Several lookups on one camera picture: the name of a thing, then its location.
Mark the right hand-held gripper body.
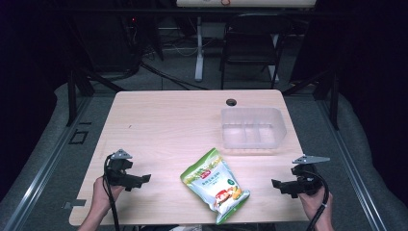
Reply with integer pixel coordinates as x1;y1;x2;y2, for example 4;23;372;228
290;154;331;196

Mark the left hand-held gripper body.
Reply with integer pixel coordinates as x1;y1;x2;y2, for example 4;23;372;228
104;148;134;188

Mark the person's right hand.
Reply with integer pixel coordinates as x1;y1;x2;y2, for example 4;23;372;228
297;186;335;223

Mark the person's left hand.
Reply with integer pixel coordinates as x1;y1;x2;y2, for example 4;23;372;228
91;176;125;217

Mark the grey tape piece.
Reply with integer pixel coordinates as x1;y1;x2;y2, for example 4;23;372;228
62;198;88;211

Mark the clear plastic container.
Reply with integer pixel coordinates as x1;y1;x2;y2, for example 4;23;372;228
219;106;288;150

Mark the green and white snack bag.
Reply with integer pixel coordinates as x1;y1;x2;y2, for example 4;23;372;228
179;147;251;225

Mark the white desk leg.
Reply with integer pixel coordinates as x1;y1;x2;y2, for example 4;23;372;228
193;15;207;83

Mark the black folding chair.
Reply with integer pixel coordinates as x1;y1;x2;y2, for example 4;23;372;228
218;13;293;91

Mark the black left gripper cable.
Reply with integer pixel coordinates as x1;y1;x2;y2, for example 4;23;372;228
102;153;121;231

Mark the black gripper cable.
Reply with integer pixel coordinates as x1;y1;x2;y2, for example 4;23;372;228
301;168;331;231
102;153;121;231

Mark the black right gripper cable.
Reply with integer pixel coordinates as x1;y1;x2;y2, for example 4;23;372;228
301;168;331;231

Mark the aluminium floor rail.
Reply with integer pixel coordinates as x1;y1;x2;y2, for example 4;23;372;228
2;95;94;231
316;99;388;231

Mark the black metal frame stand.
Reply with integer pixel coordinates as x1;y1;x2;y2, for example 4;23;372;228
282;68;341;131
65;68;126;128

